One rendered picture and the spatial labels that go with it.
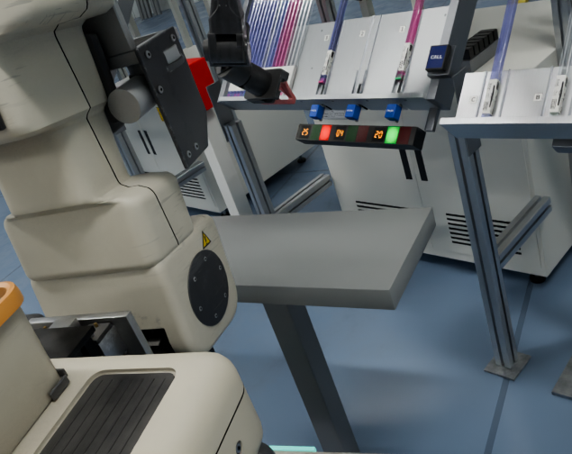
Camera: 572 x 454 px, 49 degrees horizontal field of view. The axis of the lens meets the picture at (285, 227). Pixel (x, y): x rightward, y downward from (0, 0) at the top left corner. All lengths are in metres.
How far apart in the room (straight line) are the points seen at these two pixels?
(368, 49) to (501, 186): 0.53
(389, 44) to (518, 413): 0.87
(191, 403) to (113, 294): 0.31
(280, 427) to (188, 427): 1.14
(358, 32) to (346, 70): 0.09
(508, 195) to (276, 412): 0.83
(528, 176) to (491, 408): 0.57
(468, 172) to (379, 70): 0.29
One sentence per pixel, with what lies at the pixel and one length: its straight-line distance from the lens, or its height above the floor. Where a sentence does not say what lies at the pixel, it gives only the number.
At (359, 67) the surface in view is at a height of 0.77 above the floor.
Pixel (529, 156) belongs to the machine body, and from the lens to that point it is 1.64.
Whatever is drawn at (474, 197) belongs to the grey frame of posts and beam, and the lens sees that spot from 1.36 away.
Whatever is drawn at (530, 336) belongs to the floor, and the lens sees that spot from 1.74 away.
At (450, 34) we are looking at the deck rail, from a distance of 1.32.
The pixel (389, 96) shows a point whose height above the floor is 0.73.
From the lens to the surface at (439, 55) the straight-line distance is 1.26.
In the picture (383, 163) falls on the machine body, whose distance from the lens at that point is 1.90.
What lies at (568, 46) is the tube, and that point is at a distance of 1.09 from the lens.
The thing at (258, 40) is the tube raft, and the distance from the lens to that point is 1.72.
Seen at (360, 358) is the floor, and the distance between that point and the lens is 1.78.
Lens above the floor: 1.15
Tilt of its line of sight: 27 degrees down
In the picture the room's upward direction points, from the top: 20 degrees counter-clockwise
